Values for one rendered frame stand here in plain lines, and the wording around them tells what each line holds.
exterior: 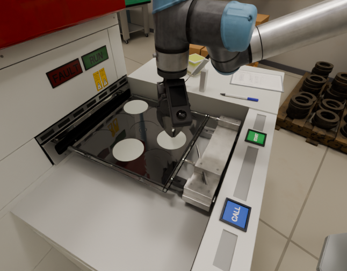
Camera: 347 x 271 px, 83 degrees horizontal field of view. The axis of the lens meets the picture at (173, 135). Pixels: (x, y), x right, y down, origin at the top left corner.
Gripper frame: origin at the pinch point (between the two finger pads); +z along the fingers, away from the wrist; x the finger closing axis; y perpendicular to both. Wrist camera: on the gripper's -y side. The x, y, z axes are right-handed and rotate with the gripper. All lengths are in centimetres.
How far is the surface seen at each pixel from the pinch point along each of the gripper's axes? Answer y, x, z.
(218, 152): -0.8, -15.2, 9.2
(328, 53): 191, -241, 60
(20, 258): -15, 54, 35
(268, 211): 13, -71, 97
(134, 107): 26.5, 12.1, 7.2
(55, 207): -9.1, 36.7, 15.2
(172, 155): -1.2, 0.6, 7.3
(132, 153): 1.3, 13.0, 7.1
